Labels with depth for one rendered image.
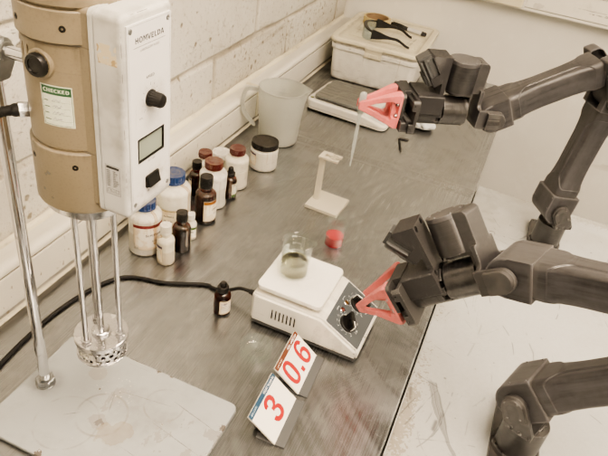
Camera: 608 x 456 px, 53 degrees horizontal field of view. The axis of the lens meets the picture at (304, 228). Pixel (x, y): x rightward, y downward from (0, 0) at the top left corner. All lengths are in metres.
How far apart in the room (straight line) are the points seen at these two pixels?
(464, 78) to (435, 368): 0.51
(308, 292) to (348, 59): 1.20
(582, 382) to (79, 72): 0.69
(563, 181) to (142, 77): 0.99
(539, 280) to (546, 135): 1.67
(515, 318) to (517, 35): 1.31
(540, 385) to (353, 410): 0.28
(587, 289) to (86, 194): 0.58
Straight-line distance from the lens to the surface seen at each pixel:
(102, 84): 0.57
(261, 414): 0.92
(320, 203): 1.41
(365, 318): 1.09
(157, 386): 0.98
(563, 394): 0.89
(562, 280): 0.81
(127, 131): 0.58
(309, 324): 1.03
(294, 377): 0.99
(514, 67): 2.38
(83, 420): 0.95
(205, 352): 1.04
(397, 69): 2.06
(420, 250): 0.86
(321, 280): 1.06
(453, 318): 1.20
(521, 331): 1.24
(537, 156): 2.49
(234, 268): 1.20
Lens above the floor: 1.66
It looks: 35 degrees down
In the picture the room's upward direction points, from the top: 9 degrees clockwise
